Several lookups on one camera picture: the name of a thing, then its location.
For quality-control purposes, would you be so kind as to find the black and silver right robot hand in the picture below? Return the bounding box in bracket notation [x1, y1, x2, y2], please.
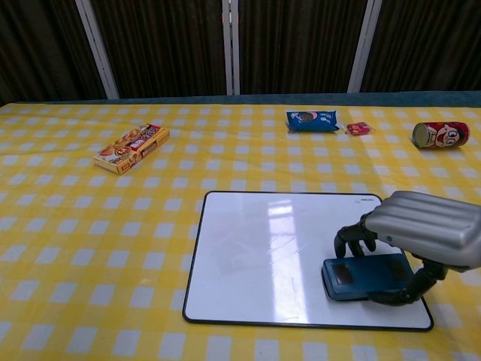
[334, 190, 481, 308]

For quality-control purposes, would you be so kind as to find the dark blue-grey box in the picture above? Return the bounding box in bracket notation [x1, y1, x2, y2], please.
[321, 253, 416, 302]

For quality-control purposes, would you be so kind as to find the white board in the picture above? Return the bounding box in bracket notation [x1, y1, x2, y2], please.
[182, 190, 435, 332]

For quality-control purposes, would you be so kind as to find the red cartoon drink can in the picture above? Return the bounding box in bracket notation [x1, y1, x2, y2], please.
[411, 120, 470, 150]

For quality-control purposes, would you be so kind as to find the small red candy packet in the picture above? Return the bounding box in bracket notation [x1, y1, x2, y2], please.
[344, 120, 377, 137]

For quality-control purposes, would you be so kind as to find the blue cookie packet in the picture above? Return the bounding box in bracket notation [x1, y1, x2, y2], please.
[286, 109, 341, 134]

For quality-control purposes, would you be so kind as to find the teal table cover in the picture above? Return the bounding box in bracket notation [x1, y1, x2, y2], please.
[0, 89, 481, 109]

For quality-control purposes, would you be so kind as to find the yellow orange snack box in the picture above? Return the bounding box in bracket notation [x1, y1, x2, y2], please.
[92, 123, 171, 176]

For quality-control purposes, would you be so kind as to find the yellow white checkered tablecloth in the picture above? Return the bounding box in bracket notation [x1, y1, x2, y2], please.
[0, 98, 481, 361]

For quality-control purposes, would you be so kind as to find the white partition post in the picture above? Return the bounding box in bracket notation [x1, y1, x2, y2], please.
[346, 0, 383, 93]
[221, 0, 241, 96]
[74, 0, 119, 100]

